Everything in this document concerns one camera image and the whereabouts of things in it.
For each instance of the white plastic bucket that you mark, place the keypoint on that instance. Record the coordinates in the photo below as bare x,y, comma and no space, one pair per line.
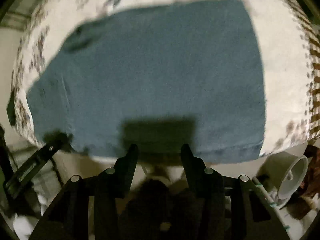
285,173

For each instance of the floral fleece bed blanket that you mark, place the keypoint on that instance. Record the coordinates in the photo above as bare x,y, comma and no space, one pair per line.
288,47

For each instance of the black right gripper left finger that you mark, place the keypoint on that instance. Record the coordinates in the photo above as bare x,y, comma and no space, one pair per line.
67,215

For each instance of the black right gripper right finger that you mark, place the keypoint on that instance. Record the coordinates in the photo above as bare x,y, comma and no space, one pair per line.
225,208

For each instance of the blue denim pants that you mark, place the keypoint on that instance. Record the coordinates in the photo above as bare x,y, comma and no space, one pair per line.
158,77

